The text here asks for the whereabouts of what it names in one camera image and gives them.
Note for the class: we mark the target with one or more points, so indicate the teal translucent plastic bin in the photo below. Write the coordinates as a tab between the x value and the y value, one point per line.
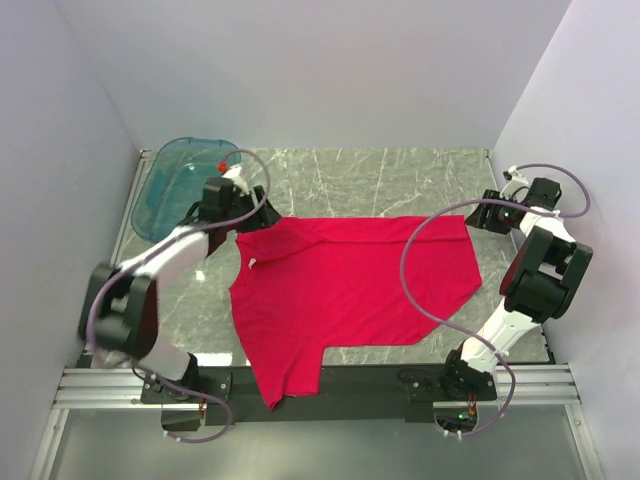
175	181

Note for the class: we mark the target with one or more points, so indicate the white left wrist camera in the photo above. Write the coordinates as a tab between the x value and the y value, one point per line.
233	179

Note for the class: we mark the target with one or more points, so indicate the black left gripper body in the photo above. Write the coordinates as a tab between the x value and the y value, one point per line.
243	204

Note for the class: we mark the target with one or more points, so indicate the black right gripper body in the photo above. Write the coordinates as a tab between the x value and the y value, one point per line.
499	218

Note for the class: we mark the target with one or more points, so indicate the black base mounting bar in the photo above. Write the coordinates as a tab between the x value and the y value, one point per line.
354	392

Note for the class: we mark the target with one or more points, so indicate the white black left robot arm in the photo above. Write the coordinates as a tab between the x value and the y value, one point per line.
120	312

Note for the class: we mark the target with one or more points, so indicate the aluminium left side rail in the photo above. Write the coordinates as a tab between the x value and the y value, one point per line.
145	156

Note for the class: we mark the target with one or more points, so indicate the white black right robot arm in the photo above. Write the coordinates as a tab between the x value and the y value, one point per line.
539	285

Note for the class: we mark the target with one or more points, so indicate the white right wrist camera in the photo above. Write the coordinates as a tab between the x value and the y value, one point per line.
515	182

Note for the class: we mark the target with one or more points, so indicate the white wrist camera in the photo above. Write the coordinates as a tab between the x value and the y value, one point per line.
515	182
233	179

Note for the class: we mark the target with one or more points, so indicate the red t shirt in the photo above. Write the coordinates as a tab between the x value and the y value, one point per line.
309	284

